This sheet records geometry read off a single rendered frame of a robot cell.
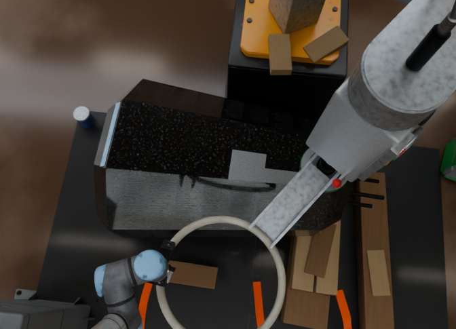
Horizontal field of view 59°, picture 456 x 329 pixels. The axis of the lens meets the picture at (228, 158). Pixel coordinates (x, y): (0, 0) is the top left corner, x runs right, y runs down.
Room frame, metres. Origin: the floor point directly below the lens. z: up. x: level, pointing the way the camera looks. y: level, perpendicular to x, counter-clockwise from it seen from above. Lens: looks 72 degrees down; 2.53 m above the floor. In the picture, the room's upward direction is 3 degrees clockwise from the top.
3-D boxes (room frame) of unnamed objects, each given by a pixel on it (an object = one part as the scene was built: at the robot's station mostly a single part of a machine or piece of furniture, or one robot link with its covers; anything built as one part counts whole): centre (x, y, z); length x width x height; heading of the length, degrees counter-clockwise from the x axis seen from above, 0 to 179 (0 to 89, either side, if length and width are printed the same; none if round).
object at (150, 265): (0.06, 0.23, 1.18); 0.10 x 0.09 x 0.12; 110
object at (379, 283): (0.13, -0.89, 0.13); 0.25 x 0.10 x 0.01; 4
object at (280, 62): (1.09, -0.23, 0.81); 0.20 x 0.10 x 0.05; 4
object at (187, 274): (0.07, 0.18, 0.07); 0.30 x 0.12 x 0.12; 84
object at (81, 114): (1.01, 0.94, 0.08); 0.10 x 0.10 x 0.13
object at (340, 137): (0.58, -0.48, 1.32); 0.36 x 0.22 x 0.45; 139
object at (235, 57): (1.34, -0.29, 0.37); 0.66 x 0.66 x 0.74; 86
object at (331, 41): (1.16, -0.45, 0.80); 0.20 x 0.10 x 0.05; 124
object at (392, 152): (0.39, -0.46, 1.37); 0.08 x 0.03 x 0.28; 139
